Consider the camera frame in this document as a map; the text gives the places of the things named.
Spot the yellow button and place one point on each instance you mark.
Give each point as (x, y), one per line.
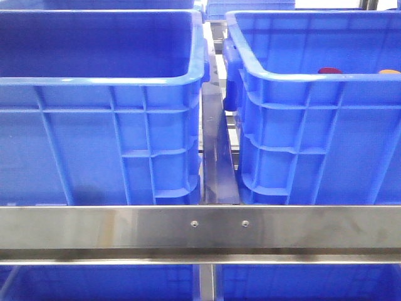
(389, 71)

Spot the blue crate behind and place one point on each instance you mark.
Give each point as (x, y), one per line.
(101, 4)

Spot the blue plastic crate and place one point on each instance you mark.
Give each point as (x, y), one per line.
(101, 107)
(315, 139)

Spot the red button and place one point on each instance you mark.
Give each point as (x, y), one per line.
(329, 70)

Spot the steel divider bar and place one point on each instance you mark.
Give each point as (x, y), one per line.
(220, 186)

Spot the steel shelf rail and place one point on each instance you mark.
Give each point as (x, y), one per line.
(227, 234)

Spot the lower left blue crate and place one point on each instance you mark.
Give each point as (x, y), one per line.
(102, 282)

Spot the blue plastic crate centre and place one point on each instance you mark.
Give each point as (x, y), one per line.
(101, 107)

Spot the blue plastic crate left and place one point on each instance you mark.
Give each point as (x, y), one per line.
(315, 139)

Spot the lower right blue crate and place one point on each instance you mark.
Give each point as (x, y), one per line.
(310, 282)

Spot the far blue crate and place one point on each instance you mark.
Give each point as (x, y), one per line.
(216, 10)

